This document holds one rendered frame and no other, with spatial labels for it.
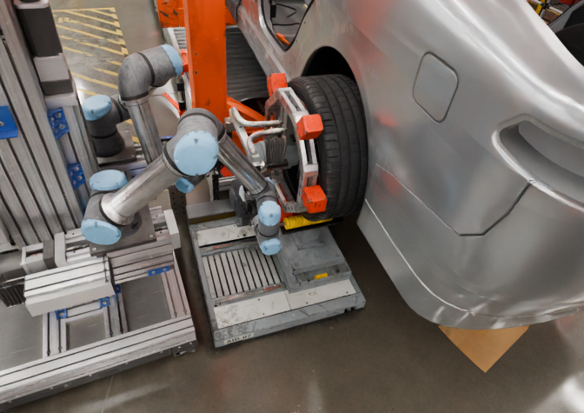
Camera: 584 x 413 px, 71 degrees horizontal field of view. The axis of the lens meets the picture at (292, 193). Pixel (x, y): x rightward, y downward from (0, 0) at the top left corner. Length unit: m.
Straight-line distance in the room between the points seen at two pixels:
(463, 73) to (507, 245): 0.44
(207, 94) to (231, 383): 1.39
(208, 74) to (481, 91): 1.33
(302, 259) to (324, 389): 0.64
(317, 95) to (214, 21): 0.59
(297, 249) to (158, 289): 0.75
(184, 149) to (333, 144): 0.67
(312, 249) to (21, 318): 1.43
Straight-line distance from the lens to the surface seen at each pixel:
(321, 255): 2.29
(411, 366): 2.33
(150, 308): 2.13
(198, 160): 1.15
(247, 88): 3.59
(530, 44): 1.09
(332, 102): 1.68
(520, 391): 2.52
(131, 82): 1.52
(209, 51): 2.02
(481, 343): 2.54
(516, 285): 1.27
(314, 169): 1.63
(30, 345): 2.19
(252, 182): 1.42
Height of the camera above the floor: 1.98
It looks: 42 degrees down
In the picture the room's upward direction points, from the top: 7 degrees clockwise
